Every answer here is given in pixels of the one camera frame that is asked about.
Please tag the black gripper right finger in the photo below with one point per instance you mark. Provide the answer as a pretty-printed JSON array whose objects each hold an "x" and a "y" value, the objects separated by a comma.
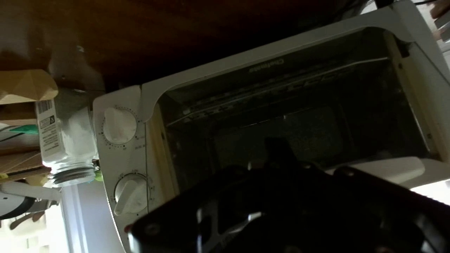
[{"x": 355, "y": 212}]

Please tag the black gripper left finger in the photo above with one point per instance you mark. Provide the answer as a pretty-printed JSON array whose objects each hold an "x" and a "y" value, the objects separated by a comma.
[{"x": 225, "y": 212}]

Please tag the white toaster oven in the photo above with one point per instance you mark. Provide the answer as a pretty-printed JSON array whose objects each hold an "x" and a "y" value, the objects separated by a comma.
[{"x": 116, "y": 127}]

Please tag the clear plastic bottle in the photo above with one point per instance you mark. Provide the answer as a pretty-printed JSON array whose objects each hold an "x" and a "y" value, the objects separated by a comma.
[{"x": 70, "y": 141}]

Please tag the green hand tool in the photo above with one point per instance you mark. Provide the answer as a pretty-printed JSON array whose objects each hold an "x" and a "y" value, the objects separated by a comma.
[{"x": 14, "y": 133}]

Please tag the straw hat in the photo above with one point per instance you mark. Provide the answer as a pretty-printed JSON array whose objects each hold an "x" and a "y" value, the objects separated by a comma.
[{"x": 22, "y": 87}]

